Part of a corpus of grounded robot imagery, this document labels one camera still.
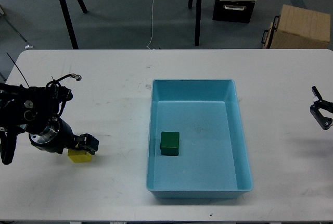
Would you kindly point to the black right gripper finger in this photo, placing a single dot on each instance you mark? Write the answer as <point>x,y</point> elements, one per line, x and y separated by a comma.
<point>318,105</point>

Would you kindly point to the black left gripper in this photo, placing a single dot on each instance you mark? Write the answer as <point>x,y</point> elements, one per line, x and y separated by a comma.
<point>58,135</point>

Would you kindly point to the yellow wooden block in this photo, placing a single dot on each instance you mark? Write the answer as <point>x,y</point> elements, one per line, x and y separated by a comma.
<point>79,156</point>

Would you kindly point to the green wooden block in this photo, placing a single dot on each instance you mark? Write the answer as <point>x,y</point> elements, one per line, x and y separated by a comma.
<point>169,144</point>

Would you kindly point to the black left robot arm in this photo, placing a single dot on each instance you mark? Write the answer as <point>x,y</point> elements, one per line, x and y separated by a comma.
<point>37,111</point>

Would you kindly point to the black drawer box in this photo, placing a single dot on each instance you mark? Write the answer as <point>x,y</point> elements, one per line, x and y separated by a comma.
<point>233,11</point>

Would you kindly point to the light wooden crate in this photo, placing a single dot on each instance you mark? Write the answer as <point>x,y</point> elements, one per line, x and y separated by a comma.
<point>298,28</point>

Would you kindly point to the light blue plastic bin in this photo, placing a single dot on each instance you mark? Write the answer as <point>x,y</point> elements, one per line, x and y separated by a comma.
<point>213,159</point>

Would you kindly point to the black right stand legs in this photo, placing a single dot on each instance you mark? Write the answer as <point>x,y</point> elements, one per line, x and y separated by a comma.
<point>196,5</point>

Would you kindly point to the black cable tie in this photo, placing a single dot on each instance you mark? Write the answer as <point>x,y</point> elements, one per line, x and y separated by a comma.
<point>14,63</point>

